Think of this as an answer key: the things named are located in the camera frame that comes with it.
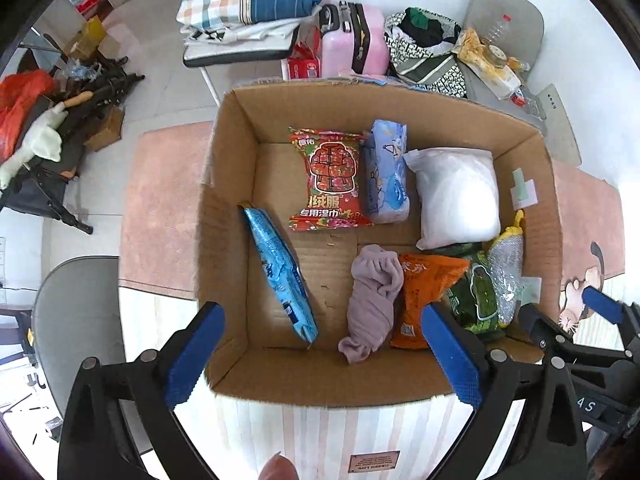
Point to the white wrapped pack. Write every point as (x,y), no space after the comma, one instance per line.
(502,80)

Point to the cat print on tablecloth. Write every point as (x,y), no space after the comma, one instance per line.
(575,285)

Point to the orange packet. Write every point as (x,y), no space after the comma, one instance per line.
(425,280)

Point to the yellow cardboard box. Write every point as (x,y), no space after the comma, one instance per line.
(87,37)

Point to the white goose plush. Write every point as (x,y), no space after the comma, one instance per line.
(42,140)

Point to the blue snack packet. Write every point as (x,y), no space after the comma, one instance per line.
(280,270)

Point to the red wet wipe packet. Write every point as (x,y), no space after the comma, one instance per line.
(330,180)

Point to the white plastic bag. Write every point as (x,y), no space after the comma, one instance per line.
(457,195)

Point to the striped table mat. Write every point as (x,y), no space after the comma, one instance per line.
(320,440)

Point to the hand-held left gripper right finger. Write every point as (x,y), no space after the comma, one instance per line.
(450,355)

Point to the black folding chair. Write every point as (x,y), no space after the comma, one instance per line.
(235,57)

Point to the grey padded chair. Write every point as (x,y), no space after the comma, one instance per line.
(520,10)

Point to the orange plastic bag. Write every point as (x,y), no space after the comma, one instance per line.
(20,105)

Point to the black white patterned bag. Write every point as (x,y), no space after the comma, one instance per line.
(425,60)

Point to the small brown cardboard box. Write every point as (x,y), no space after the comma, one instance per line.
(106,127)

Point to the white printed cloth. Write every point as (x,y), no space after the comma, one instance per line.
(235,35)

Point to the clear yellow-topped packet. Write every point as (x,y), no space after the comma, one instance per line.
(505,270)

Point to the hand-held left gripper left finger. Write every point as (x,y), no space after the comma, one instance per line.
(195,355)

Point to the pink suitcase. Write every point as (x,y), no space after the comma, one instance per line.
(367,40)

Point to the red tissue box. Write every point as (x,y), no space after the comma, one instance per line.
(304,65)

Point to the clear plastic bottle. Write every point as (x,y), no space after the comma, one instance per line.
(497,30)

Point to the blue tissue pack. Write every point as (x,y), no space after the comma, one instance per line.
(385,180)

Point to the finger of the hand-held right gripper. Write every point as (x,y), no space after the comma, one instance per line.
(602,305)
(542,330)

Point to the pink table mat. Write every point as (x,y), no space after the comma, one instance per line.
(165,210)

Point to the person's left hand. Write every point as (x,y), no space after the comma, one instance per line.
(278,467)

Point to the white flat panel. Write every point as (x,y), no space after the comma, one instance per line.
(560,120)

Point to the purple sock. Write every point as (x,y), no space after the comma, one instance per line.
(372,300)

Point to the grey shell chair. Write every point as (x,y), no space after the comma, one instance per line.
(75,320)

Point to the green packet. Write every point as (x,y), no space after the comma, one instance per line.
(475,295)

